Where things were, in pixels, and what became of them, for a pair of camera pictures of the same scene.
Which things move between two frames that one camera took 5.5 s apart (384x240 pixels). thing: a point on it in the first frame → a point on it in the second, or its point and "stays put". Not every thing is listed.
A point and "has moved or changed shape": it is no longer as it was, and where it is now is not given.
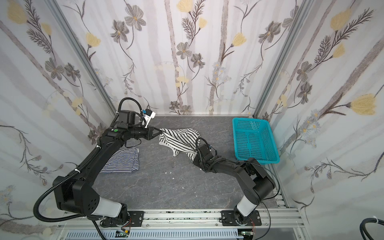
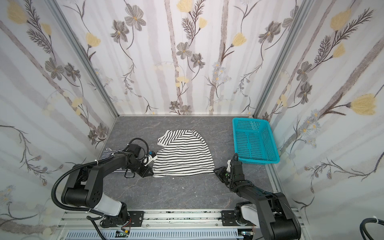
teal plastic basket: (253, 138) stays put
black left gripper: (150, 133) → (144, 169)
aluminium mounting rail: (181, 220) stays put
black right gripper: (202, 161) → (223, 174)
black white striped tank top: (180, 141) has moved or changed shape
